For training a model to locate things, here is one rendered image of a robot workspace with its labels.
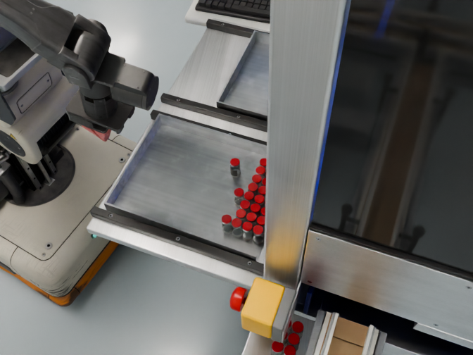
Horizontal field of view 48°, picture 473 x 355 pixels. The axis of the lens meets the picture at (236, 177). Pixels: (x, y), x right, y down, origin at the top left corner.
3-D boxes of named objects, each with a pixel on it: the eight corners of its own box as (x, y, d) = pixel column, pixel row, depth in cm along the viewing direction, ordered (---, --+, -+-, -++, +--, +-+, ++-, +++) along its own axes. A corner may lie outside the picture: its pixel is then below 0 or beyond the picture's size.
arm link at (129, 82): (82, 15, 78) (58, 65, 76) (156, 38, 77) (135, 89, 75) (99, 55, 89) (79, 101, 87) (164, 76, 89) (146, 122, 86)
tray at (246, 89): (381, 71, 134) (383, 61, 131) (355, 150, 121) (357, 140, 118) (254, 40, 142) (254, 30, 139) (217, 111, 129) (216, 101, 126)
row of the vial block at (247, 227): (279, 174, 118) (280, 162, 114) (250, 242, 109) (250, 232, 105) (270, 171, 119) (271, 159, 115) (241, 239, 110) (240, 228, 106)
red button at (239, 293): (256, 297, 93) (256, 289, 90) (248, 318, 91) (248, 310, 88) (236, 290, 94) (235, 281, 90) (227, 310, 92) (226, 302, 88)
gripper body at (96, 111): (119, 136, 92) (115, 110, 85) (65, 115, 93) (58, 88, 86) (136, 109, 95) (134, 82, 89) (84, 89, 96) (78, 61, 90)
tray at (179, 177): (297, 164, 120) (298, 155, 117) (255, 264, 107) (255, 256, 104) (161, 122, 127) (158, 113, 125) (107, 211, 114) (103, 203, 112)
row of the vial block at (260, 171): (270, 171, 119) (270, 159, 115) (240, 239, 110) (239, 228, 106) (260, 168, 119) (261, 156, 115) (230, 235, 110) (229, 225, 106)
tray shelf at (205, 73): (383, 63, 138) (385, 58, 137) (303, 308, 103) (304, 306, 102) (213, 22, 149) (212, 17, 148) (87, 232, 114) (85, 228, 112)
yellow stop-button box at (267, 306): (293, 305, 94) (296, 289, 88) (281, 344, 90) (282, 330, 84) (253, 290, 95) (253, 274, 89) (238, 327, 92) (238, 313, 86)
